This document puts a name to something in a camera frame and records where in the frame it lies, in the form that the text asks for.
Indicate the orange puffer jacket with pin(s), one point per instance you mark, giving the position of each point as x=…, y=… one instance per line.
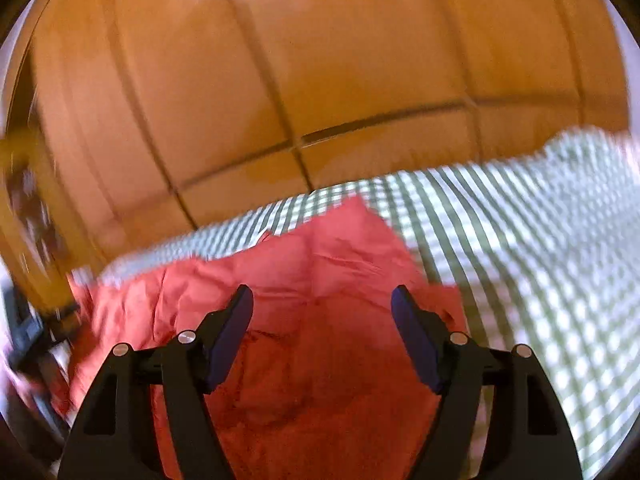
x=310, y=280

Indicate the wooden shelf unit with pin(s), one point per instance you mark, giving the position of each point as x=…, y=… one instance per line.
x=27, y=230

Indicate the green checked bed cover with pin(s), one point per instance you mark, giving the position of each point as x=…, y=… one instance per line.
x=525, y=270

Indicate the wooden wardrobe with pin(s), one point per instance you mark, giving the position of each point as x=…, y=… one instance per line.
x=325, y=85

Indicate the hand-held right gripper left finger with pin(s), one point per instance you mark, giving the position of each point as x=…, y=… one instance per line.
x=227, y=345

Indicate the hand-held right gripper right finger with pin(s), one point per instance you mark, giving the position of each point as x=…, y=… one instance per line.
x=417, y=340

